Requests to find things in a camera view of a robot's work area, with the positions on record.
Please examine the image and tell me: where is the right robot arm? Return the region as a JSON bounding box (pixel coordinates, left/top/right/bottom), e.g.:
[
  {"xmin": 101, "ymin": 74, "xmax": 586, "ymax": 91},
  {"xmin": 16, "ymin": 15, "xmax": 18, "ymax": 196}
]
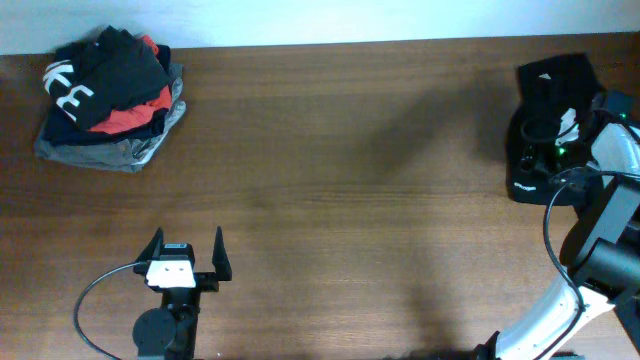
[{"xmin": 471, "ymin": 92, "xmax": 639, "ymax": 359}]

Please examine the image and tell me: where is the black shirt with white letters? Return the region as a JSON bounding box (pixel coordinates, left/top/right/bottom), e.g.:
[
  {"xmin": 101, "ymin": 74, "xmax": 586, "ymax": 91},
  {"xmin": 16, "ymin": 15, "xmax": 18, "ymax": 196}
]
[{"xmin": 42, "ymin": 26, "xmax": 169, "ymax": 131}]

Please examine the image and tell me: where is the red folded garment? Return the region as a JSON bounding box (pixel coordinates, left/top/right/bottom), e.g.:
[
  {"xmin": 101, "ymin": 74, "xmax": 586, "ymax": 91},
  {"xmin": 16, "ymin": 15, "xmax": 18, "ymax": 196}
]
[{"xmin": 89, "ymin": 34, "xmax": 171, "ymax": 135}]

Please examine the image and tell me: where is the grey folded garment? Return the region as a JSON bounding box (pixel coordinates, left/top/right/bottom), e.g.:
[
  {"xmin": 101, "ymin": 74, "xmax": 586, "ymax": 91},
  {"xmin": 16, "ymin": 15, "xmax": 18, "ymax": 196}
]
[{"xmin": 34, "ymin": 63, "xmax": 187, "ymax": 173}]

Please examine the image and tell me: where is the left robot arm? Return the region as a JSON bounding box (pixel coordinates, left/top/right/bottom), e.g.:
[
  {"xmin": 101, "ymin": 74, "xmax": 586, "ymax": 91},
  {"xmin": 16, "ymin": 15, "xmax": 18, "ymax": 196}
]
[{"xmin": 132, "ymin": 228, "xmax": 232, "ymax": 360}]

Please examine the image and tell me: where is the black polo shirt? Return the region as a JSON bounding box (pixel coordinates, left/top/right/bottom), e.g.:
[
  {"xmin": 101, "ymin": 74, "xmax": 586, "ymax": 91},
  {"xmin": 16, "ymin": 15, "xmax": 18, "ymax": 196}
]
[{"xmin": 505, "ymin": 53, "xmax": 604, "ymax": 205}]

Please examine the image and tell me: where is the navy folded garment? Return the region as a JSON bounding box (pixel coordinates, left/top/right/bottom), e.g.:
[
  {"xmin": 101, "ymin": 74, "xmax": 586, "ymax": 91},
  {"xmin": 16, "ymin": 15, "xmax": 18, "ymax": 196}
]
[{"xmin": 41, "ymin": 43, "xmax": 173, "ymax": 148}]

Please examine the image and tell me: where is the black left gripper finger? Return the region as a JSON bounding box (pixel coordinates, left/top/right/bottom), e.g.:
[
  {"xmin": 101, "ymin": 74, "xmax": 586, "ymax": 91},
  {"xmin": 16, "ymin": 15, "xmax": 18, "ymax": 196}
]
[
  {"xmin": 212, "ymin": 226, "xmax": 232, "ymax": 280},
  {"xmin": 136, "ymin": 227, "xmax": 164, "ymax": 262}
]

